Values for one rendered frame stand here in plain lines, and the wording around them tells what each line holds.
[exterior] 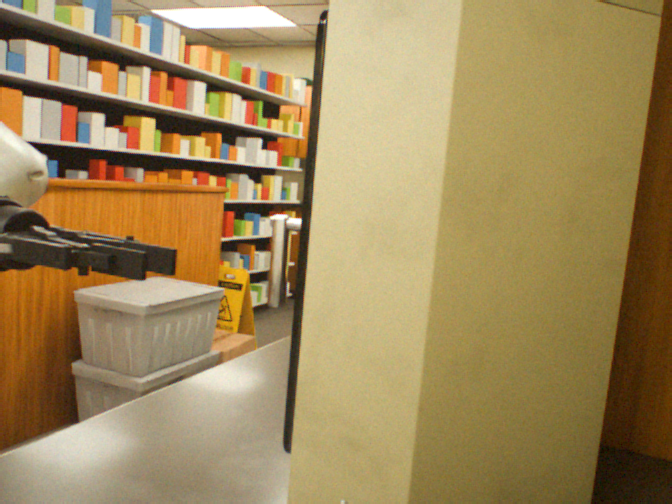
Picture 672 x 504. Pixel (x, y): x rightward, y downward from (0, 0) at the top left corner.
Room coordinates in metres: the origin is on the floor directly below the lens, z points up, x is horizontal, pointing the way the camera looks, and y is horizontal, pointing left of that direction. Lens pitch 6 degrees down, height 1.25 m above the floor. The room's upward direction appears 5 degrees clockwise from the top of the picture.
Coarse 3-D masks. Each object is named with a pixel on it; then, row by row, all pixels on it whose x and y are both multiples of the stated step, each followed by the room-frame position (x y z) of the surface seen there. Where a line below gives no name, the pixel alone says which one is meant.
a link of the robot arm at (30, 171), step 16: (0, 128) 0.88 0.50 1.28; (0, 144) 0.86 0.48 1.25; (16, 144) 0.88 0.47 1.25; (0, 160) 0.85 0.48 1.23; (16, 160) 0.86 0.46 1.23; (32, 160) 0.88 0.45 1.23; (0, 176) 0.84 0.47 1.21; (16, 176) 0.85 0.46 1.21; (32, 176) 0.88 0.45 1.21; (0, 192) 0.83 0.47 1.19; (16, 192) 0.85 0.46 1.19; (32, 192) 0.88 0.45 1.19
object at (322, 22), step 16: (320, 16) 0.53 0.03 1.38; (320, 32) 0.53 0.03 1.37; (320, 48) 0.53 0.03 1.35; (320, 64) 0.53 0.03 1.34; (320, 80) 0.53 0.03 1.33; (304, 192) 0.53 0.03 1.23; (304, 208) 0.53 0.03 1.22; (304, 224) 0.53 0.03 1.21; (304, 240) 0.53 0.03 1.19; (304, 256) 0.53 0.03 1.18; (304, 272) 0.53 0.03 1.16; (288, 384) 0.53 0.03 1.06; (288, 400) 0.53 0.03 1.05; (288, 416) 0.53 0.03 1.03; (288, 432) 0.53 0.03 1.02; (288, 448) 0.53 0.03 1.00
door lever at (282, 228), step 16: (272, 224) 0.59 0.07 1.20; (288, 224) 0.58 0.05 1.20; (272, 240) 0.58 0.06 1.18; (288, 240) 0.58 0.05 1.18; (272, 256) 0.58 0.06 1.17; (288, 256) 0.59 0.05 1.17; (272, 272) 0.58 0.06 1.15; (288, 272) 0.59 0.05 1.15; (272, 288) 0.58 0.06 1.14; (272, 304) 0.58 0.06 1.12
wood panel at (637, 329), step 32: (640, 160) 0.76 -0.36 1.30; (640, 192) 0.76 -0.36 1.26; (640, 224) 0.75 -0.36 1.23; (640, 256) 0.75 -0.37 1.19; (640, 288) 0.75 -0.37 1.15; (640, 320) 0.75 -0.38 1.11; (640, 352) 0.75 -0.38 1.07; (608, 384) 0.76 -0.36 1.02; (640, 384) 0.74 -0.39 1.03; (608, 416) 0.76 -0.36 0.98; (640, 416) 0.74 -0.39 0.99; (640, 448) 0.74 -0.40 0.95
